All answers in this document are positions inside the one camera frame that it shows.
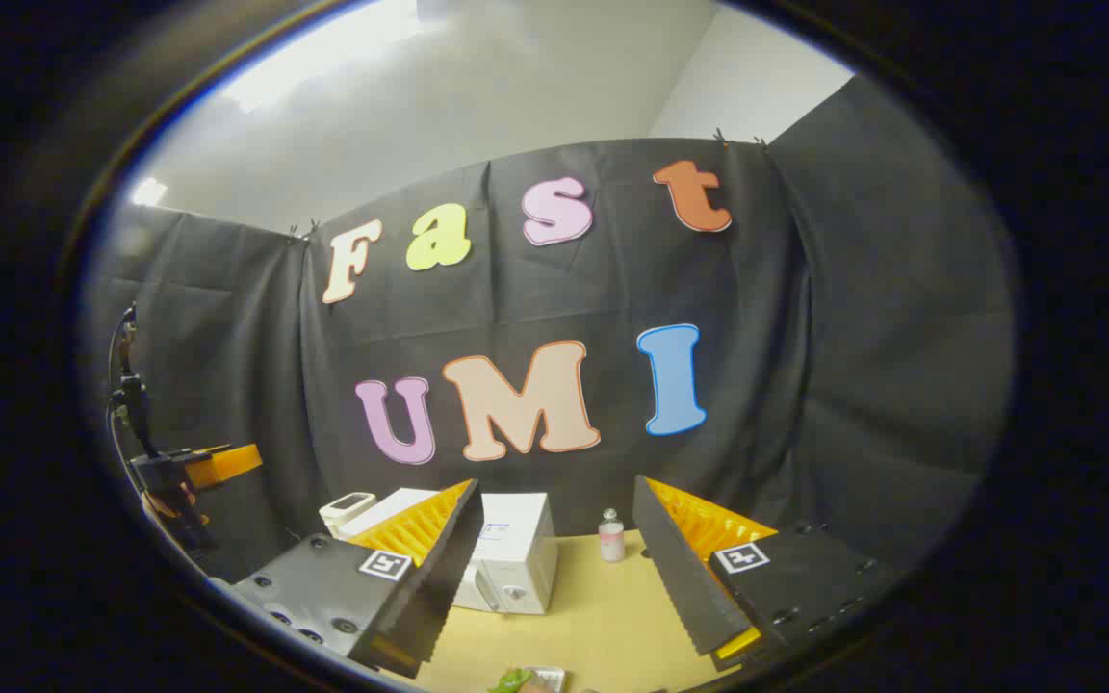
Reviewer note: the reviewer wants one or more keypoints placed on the white toaster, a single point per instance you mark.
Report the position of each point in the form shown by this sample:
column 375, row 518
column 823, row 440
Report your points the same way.
column 343, row 510

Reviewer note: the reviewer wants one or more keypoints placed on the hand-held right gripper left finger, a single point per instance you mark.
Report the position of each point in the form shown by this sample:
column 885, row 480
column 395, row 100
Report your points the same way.
column 439, row 577

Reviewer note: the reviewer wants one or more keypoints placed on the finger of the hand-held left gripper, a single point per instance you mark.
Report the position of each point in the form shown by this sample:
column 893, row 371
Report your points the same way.
column 227, row 465

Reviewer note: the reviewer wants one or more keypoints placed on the white microwave oven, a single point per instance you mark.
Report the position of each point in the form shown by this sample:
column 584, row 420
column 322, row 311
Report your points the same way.
column 516, row 549

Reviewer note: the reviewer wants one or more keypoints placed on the small pink label bottle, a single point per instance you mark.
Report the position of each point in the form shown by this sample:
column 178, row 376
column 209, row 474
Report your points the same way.
column 611, row 541

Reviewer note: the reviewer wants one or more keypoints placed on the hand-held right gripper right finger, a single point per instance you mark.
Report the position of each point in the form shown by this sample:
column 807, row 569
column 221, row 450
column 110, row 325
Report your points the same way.
column 680, row 577

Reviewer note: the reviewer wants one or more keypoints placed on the lettuce sandwich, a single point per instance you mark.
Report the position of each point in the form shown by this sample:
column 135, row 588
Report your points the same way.
column 511, row 681

